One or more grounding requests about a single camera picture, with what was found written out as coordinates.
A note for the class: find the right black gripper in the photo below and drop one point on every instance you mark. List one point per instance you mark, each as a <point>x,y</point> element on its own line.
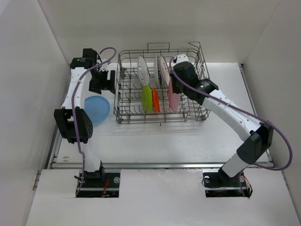
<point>175,88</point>

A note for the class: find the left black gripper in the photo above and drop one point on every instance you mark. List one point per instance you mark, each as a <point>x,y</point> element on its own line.
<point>108,84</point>

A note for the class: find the blue plastic plate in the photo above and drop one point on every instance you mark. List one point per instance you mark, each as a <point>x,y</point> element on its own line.
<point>97,108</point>

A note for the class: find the pink plastic plate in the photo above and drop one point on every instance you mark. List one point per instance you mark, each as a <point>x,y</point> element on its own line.
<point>173,98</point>

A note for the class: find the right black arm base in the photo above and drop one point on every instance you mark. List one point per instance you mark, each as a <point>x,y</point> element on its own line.
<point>217,187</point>

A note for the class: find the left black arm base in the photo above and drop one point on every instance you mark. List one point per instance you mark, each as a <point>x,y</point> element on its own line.
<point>98,185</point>

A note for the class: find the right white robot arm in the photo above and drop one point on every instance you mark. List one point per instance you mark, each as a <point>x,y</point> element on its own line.
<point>256,135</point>

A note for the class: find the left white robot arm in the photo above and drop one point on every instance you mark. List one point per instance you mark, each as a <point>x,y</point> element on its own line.
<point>89,73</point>

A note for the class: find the white plate with red pattern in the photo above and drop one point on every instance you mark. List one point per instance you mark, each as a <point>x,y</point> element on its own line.
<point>164,70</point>

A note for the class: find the plain white ceramic plate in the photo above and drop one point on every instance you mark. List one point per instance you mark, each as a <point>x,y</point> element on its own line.
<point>157,70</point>

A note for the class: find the white plate with grey pattern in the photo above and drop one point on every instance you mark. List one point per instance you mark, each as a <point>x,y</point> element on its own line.
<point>143,71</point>

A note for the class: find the green plastic plate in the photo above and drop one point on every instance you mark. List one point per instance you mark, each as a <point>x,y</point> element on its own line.
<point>146,98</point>

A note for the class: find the orange plastic plate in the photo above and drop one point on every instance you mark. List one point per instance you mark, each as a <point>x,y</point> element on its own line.
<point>155,100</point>

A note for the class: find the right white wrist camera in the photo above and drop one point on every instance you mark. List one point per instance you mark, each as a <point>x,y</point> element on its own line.
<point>180,58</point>

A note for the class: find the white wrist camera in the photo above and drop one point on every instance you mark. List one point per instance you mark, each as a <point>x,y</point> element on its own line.
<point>103,67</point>
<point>180,58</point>

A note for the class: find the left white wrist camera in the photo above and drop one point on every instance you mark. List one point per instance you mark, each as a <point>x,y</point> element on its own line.
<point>103,67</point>

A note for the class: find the grey wire dish rack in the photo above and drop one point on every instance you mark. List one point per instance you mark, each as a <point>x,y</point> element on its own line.
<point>128,107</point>

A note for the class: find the aluminium rail across table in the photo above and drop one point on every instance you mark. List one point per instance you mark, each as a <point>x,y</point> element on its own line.
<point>140,165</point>

